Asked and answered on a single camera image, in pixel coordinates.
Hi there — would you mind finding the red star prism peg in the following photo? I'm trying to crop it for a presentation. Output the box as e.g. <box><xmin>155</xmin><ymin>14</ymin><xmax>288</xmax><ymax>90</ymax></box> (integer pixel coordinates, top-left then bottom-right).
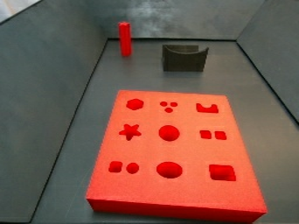
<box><xmin>117</xmin><ymin>22</ymin><xmax>132</xmax><ymax>56</ymax></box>

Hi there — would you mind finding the dark grey curved holder block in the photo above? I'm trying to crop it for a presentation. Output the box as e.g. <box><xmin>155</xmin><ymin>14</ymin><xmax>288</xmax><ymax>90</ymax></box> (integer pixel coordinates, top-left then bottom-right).
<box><xmin>163</xmin><ymin>45</ymin><xmax>209</xmax><ymax>72</ymax></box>

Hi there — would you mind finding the red foam shape board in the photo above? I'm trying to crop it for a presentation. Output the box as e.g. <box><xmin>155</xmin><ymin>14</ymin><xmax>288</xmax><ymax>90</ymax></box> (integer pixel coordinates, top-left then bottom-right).
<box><xmin>87</xmin><ymin>90</ymin><xmax>267</xmax><ymax>223</ymax></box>

